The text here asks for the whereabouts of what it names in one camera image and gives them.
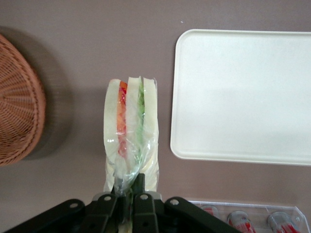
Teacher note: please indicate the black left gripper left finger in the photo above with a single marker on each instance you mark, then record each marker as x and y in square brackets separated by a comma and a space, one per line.
[80, 218]

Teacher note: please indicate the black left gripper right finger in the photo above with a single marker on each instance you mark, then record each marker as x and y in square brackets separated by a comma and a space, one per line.
[170, 216]

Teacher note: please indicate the plastic-wrapped triangle sandwich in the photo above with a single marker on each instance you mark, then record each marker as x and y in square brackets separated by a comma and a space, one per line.
[132, 109]

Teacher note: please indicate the brown wicker basket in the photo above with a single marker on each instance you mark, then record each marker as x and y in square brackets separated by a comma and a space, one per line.
[17, 109]

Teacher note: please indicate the cream plastic tray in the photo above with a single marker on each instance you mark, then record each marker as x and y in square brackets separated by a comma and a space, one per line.
[243, 97]

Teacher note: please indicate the red cola bottle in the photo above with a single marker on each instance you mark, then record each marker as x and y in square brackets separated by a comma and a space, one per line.
[283, 222]
[210, 211]
[240, 221]

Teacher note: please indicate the clear acrylic bottle rack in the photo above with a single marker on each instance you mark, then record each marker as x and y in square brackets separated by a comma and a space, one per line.
[260, 206]

